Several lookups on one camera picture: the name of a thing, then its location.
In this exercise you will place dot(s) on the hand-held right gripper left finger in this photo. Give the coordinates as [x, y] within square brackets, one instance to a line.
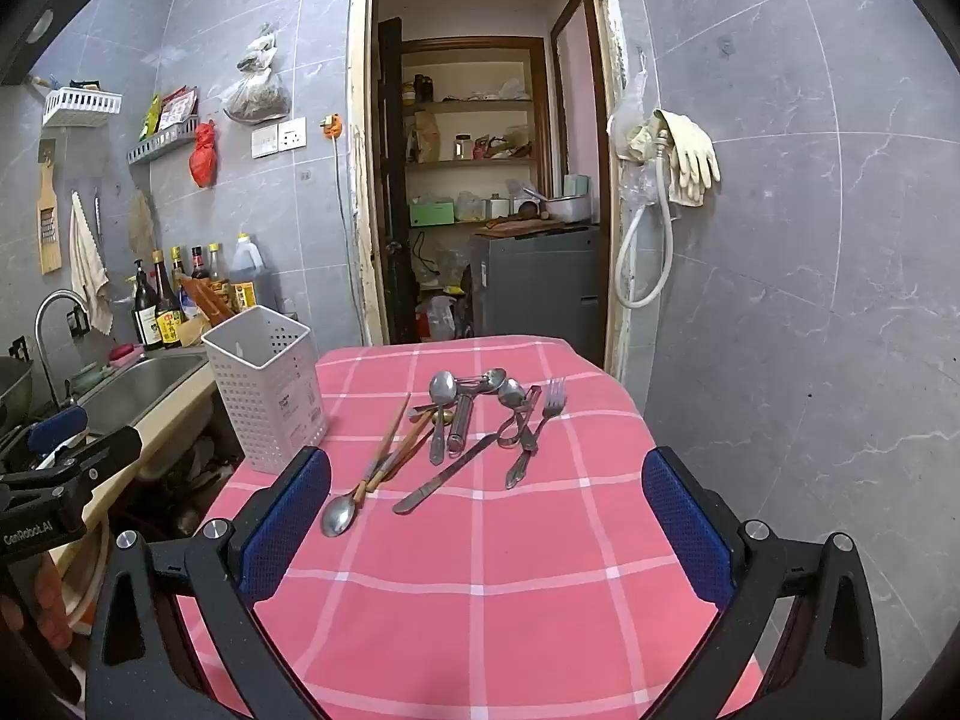
[289, 532]

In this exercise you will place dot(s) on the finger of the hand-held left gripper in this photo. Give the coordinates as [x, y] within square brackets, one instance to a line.
[101, 451]
[56, 421]

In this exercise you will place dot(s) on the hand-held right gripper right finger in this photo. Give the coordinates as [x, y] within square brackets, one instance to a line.
[686, 532]

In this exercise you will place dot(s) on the white perforated utensil basket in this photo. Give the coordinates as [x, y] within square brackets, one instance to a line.
[262, 397]

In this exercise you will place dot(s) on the steel table knife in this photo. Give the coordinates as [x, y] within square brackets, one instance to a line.
[450, 469]

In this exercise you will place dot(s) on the steel fork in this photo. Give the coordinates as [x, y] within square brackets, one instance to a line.
[553, 399]

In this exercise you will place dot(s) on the steel ice cream scoop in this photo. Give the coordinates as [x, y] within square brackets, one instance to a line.
[460, 424]

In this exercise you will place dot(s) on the large steel spoon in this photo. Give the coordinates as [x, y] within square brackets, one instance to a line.
[442, 388]

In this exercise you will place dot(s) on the small steel spoon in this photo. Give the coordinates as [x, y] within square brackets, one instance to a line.
[493, 377]

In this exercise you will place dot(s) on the person's left hand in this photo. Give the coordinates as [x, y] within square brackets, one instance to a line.
[45, 600]

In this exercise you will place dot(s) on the chrome faucet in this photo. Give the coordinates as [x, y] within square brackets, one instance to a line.
[45, 360]

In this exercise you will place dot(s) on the shelf of bottles and packets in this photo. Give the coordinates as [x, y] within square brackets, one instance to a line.
[161, 431]

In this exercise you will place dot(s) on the stainless steel sink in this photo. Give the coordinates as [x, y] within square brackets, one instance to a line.
[142, 386]

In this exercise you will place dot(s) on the red sponge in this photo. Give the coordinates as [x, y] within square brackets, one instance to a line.
[124, 352]

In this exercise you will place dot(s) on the dark pump sauce bottle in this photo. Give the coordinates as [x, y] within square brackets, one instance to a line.
[142, 311]

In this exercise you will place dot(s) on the white hanging towel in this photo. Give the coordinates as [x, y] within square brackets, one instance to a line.
[88, 262]

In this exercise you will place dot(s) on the wooden grater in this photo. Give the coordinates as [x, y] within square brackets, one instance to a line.
[49, 240]

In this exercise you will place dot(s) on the pink checkered tablecloth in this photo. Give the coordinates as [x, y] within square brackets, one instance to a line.
[465, 577]

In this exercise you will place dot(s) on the orange snack packet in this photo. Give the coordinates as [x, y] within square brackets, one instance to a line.
[206, 298]

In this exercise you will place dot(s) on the yellow cap sauce bottle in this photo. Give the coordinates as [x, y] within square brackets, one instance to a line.
[217, 266]

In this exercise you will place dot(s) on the large cooking oil bottle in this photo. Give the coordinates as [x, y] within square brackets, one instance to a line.
[247, 266]

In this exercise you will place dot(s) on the red white plastic bag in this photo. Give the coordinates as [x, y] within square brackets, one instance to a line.
[436, 319]

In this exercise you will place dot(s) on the grey cabinet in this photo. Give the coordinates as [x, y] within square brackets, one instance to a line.
[540, 292]

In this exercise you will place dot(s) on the green snack packet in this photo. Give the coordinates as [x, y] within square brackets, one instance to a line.
[152, 118]

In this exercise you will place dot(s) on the red snack packet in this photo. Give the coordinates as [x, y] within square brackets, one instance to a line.
[178, 105]

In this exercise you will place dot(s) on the white pot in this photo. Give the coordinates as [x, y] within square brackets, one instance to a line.
[568, 208]

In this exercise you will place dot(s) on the green box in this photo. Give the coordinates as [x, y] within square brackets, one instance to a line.
[433, 213]

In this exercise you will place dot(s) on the black range hood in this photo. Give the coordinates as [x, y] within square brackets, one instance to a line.
[26, 52]

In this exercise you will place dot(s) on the cream rubber gloves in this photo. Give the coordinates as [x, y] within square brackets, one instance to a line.
[694, 154]

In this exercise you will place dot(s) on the hanging clear plastic bag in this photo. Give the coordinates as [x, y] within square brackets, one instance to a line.
[257, 97]

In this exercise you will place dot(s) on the brown wooden door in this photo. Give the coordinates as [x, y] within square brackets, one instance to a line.
[391, 165]

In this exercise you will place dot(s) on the orange plug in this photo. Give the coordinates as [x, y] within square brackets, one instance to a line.
[331, 126]

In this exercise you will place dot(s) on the wooden storage shelf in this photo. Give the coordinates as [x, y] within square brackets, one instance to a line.
[469, 163]

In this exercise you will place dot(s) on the grey wall shelf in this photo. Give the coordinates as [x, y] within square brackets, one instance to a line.
[161, 141]

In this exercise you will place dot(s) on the white wall basket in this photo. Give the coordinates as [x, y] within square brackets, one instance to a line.
[79, 105]

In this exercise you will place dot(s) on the white wall switch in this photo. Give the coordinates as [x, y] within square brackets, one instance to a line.
[264, 142]

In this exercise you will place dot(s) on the white wall socket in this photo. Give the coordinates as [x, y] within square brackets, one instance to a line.
[292, 135]

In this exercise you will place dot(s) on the cream door frame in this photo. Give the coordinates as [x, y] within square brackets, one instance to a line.
[360, 165]

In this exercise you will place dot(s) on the clear wall plastic bag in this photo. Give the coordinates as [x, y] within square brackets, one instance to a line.
[634, 139]

